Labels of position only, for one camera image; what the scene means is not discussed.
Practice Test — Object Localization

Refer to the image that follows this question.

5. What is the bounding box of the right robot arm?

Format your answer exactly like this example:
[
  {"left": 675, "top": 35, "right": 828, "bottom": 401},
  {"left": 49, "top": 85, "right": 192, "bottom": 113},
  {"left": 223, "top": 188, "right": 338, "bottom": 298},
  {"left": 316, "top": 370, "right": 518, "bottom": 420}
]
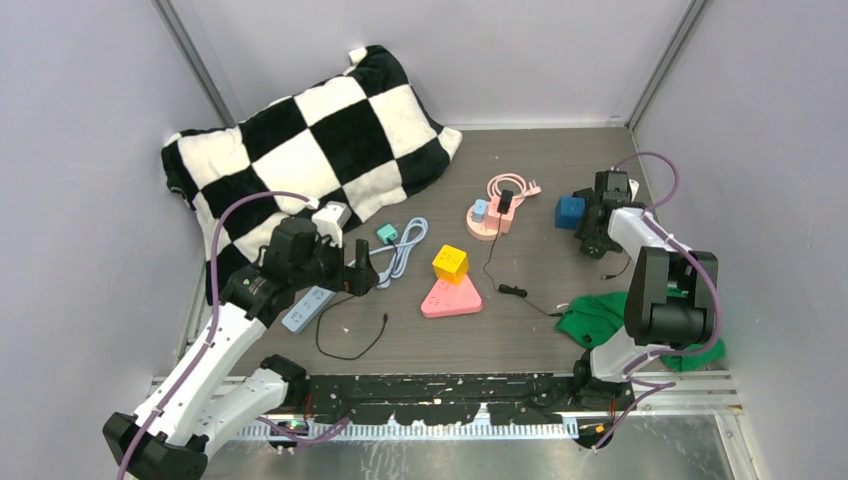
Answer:
[{"left": 570, "top": 170, "right": 718, "bottom": 411}]

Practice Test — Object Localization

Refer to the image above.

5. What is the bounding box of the pink round power strip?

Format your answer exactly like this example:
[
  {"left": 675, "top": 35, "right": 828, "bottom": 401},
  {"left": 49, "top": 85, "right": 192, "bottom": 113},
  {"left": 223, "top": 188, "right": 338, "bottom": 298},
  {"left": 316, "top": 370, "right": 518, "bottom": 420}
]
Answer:
[{"left": 465, "top": 173, "right": 541, "bottom": 242}]

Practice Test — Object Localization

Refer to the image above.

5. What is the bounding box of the yellow cube socket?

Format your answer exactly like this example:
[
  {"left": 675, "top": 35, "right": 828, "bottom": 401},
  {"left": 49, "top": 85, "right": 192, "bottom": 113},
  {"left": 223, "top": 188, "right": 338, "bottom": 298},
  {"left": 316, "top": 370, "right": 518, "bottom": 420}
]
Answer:
[{"left": 432, "top": 244, "right": 470, "bottom": 285}]

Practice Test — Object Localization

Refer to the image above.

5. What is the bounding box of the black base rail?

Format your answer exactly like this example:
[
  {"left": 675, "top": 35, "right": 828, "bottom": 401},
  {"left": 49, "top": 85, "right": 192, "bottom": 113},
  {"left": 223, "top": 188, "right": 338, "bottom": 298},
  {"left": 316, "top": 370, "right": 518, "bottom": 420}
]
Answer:
[{"left": 304, "top": 372, "right": 637, "bottom": 427}]

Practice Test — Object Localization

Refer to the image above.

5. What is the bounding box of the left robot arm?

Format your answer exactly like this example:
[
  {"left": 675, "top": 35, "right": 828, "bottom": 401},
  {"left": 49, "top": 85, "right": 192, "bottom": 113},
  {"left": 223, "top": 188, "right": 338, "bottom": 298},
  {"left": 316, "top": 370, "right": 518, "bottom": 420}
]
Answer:
[{"left": 103, "top": 218, "right": 379, "bottom": 479}]

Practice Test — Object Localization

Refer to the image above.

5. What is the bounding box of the black usb cable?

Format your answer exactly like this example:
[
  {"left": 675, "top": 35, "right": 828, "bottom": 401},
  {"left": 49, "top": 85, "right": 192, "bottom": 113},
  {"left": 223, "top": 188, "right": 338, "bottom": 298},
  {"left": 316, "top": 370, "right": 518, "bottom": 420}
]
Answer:
[{"left": 315, "top": 238, "right": 402, "bottom": 362}]

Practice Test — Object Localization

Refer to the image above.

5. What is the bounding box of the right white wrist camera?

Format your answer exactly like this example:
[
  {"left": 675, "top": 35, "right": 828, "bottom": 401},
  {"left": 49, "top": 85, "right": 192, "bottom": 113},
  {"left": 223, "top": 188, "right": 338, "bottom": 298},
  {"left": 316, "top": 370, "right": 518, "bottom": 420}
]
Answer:
[{"left": 628, "top": 179, "right": 640, "bottom": 202}]

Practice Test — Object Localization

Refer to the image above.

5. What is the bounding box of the light blue plug adapter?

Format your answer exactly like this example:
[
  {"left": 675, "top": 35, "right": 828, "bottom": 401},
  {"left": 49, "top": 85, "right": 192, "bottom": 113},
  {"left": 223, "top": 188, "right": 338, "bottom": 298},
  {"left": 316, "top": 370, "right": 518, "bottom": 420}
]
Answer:
[{"left": 471, "top": 199, "right": 489, "bottom": 224}]

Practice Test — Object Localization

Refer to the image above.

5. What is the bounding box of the pink cube socket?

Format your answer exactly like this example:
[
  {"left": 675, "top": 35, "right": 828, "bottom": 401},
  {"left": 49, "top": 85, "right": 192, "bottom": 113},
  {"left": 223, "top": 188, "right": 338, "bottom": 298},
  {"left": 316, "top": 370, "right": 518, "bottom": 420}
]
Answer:
[{"left": 484, "top": 196, "right": 517, "bottom": 234}]

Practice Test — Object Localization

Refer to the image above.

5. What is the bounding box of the teal usb charger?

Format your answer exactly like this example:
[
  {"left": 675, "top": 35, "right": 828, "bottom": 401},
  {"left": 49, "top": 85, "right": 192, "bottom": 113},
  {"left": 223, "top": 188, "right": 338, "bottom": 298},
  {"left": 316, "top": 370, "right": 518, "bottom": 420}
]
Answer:
[{"left": 376, "top": 224, "right": 399, "bottom": 244}]

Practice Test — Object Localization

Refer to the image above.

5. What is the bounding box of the pink triangular power strip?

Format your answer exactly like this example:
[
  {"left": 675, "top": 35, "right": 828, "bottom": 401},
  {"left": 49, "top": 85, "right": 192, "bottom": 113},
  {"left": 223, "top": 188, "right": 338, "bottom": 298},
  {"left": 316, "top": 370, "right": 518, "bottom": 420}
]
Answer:
[{"left": 420, "top": 275, "right": 483, "bottom": 319}]

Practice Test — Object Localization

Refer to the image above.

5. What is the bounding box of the black white checkered pillow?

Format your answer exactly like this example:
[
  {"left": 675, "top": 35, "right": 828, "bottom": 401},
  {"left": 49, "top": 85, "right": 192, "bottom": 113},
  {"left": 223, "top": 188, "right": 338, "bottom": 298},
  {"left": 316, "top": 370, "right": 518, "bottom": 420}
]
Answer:
[{"left": 161, "top": 45, "right": 462, "bottom": 291}]

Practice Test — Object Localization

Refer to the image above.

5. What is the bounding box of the green cloth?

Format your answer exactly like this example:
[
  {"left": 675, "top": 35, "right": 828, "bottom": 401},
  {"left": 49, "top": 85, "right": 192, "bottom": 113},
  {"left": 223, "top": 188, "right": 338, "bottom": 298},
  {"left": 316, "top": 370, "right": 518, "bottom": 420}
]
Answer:
[{"left": 556, "top": 291, "right": 726, "bottom": 372}]

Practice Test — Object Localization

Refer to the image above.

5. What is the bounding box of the light blue power strip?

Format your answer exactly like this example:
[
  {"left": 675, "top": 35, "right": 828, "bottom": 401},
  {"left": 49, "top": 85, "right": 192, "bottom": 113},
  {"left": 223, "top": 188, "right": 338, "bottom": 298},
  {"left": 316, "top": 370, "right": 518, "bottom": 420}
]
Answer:
[{"left": 281, "top": 217, "right": 431, "bottom": 335}]

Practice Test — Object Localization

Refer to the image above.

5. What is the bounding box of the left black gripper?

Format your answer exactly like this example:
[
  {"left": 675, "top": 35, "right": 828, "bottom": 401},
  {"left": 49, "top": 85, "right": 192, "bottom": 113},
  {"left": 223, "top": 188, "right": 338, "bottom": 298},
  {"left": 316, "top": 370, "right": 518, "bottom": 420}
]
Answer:
[{"left": 292, "top": 231, "right": 378, "bottom": 296}]

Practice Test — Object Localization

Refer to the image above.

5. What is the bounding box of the blue cube socket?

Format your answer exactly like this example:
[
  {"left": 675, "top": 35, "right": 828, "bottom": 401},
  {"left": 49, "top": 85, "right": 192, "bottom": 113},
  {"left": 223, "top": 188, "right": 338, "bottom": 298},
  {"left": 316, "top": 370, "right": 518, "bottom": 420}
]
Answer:
[{"left": 554, "top": 196, "right": 586, "bottom": 230}]

